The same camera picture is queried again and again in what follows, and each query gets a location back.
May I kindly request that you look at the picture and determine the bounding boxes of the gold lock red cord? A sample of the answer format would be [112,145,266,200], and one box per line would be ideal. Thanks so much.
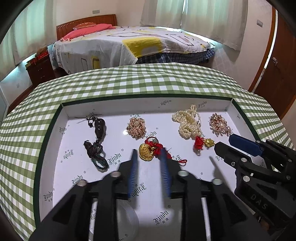
[138,136,188,165]

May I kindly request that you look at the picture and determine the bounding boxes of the gold charm red tassel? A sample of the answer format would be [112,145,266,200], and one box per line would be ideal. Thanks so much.
[193,136,215,153]

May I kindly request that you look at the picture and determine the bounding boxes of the rose gold chain bracelet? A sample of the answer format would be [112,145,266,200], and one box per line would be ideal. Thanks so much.
[125,116,148,140]

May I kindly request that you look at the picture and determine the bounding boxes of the white pearl necklace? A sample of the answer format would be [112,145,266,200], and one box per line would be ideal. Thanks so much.
[171,104,204,140]

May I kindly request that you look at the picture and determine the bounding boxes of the brown wooden door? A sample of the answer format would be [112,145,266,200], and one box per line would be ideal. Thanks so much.
[248,8,295,119]

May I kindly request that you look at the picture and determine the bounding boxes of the green checkered tablecloth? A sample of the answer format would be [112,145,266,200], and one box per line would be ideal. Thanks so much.
[1,63,293,240]

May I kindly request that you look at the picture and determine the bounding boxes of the bed with patterned sheet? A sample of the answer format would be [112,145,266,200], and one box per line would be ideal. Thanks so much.
[53,27,215,74]

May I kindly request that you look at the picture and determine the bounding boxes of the right white curtain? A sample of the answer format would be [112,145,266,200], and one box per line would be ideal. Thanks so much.
[140,0,248,51]

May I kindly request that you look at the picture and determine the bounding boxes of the white curtain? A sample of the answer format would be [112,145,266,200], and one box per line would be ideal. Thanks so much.
[1,1,56,79]
[140,0,248,51]

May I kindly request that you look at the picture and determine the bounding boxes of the dark wooden nightstand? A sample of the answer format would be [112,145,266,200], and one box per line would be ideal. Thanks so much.
[25,54,55,86]

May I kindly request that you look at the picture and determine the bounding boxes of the red items on nightstand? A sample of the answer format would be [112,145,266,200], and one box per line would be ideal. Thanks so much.
[35,46,49,60]

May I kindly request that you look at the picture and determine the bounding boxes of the pink pillow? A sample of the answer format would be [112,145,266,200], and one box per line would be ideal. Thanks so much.
[60,24,115,42]

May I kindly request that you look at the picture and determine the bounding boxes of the orange patterned pillow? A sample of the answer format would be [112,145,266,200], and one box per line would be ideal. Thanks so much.
[73,22,96,30]

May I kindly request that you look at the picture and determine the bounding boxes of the wooden headboard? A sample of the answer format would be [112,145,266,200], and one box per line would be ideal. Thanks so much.
[56,14,117,40]

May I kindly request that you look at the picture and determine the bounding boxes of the left white curtain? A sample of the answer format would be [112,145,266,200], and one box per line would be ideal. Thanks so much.
[1,1,56,79]

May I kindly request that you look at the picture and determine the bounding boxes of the black gourd pendant cord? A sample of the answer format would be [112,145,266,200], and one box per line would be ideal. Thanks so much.
[75,115,110,171]

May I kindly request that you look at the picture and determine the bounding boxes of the rose gold pearl bracelet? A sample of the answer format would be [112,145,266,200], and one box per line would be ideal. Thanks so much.
[208,112,233,137]

